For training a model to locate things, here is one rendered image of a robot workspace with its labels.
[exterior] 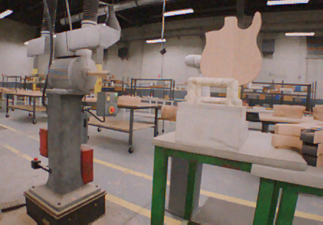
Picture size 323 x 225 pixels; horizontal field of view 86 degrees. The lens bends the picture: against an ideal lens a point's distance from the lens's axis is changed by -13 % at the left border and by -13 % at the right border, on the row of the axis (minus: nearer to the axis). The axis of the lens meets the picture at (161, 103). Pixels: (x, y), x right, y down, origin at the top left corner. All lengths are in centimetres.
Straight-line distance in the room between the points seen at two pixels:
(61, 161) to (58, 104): 44
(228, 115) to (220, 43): 54
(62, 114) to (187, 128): 103
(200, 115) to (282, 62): 1148
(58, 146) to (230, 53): 138
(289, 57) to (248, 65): 1116
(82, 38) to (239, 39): 95
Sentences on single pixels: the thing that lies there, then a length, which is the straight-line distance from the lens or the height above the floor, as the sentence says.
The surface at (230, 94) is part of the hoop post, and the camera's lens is 78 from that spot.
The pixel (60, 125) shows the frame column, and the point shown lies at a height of 86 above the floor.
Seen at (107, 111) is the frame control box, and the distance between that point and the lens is 165.
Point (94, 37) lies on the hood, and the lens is 126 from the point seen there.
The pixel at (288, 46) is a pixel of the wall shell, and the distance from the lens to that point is 1241.
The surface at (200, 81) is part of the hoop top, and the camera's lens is 82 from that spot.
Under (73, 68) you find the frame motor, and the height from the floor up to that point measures 127.
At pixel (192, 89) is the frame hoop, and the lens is 83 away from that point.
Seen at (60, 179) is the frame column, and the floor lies 43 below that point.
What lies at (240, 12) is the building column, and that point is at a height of 451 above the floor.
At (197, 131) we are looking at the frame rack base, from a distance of 82.
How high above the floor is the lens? 113
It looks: 3 degrees down
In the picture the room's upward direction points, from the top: 3 degrees clockwise
